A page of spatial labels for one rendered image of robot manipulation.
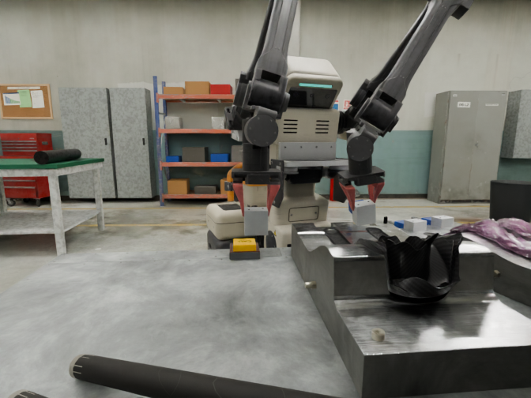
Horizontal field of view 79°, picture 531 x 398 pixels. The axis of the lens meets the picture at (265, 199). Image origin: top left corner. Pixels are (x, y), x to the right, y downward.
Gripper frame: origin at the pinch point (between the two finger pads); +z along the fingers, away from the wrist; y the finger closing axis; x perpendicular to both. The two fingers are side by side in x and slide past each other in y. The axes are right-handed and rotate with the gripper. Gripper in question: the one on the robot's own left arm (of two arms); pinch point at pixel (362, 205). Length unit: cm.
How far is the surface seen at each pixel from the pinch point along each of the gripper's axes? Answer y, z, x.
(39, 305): -71, -1, -21
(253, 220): -28.7, -6.9, -13.8
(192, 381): -37, -7, -52
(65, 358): -58, -1, -37
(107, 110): -241, -30, 522
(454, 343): -7.0, -0.1, -47.1
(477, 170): 375, 164, 438
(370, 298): -13.0, -0.2, -36.3
